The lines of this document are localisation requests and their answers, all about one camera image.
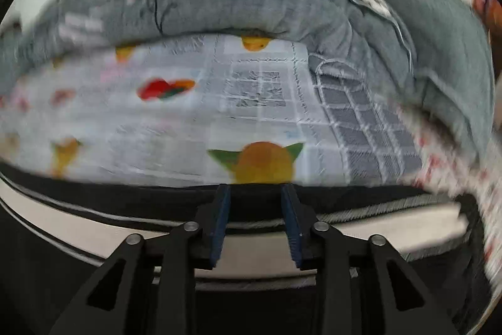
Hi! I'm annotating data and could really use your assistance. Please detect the grey quilt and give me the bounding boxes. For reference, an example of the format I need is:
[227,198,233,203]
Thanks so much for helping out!
[0,0,497,163]

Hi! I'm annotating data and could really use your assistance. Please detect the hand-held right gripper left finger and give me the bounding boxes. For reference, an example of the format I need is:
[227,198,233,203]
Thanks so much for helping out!
[49,184,232,335]

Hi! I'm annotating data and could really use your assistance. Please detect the orange patterned object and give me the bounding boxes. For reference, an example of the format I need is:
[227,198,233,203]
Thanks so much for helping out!
[472,0,502,31]

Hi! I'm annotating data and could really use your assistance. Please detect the fruit print bed sheet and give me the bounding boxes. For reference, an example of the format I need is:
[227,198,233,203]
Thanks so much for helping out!
[0,33,428,188]

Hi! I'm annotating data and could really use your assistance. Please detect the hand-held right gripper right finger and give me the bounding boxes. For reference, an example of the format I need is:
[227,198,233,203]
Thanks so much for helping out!
[280,184,460,335]

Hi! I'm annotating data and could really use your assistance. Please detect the black pants with white stripe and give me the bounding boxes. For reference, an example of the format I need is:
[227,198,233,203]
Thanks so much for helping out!
[0,160,491,335]

